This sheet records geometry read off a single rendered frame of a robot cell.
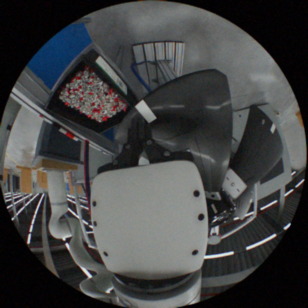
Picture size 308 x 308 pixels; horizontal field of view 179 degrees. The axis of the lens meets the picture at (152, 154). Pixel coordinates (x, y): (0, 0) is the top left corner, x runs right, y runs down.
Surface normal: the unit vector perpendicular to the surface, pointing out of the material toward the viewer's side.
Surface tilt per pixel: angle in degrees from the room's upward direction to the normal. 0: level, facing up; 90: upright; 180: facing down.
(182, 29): 0
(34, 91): 90
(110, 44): 0
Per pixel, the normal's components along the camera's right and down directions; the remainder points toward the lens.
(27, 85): 0.98, -0.18
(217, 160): -0.45, 0.64
